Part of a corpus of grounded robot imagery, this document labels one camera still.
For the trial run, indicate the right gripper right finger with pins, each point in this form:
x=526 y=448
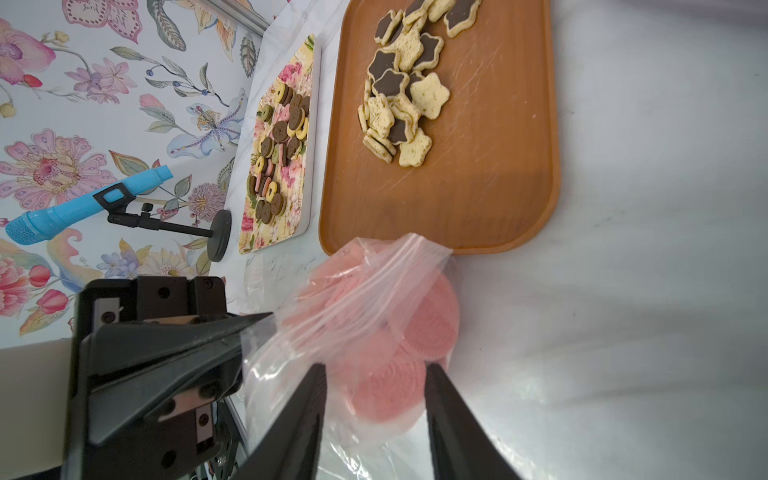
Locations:
x=460 y=449

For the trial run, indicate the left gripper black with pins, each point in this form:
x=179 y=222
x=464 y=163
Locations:
x=155 y=423

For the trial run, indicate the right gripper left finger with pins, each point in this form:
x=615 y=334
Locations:
x=291 y=447

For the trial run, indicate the ziploc bag pink cookies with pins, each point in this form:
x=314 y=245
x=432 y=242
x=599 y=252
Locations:
x=375 y=314

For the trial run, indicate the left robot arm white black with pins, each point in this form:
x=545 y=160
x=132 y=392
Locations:
x=34 y=398

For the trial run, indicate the poured round cookies pile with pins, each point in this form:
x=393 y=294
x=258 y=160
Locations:
x=278 y=163

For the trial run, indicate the poured star cookies pile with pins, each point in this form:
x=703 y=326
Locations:
x=402 y=86

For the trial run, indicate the black microphone stand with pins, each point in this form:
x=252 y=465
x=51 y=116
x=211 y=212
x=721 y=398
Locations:
x=174 y=225

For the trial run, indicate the blue microphone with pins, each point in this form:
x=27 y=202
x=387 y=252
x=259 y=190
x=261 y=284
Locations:
x=43 y=225

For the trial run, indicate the floral yellow tray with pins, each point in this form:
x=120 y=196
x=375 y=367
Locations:
x=299 y=71

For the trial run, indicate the brown wooden tray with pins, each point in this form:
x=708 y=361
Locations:
x=491 y=181

